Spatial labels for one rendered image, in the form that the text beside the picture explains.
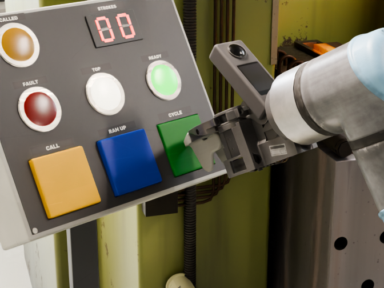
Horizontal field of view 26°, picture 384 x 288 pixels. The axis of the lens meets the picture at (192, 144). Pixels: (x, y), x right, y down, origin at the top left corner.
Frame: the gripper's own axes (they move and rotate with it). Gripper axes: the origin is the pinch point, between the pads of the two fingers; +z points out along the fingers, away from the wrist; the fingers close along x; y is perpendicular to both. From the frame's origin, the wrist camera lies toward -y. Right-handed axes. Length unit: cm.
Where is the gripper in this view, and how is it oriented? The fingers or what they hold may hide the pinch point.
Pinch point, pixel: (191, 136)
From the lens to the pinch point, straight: 113.6
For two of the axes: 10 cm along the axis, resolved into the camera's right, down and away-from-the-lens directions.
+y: 3.3, 9.4, -0.6
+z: -5.8, 2.5, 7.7
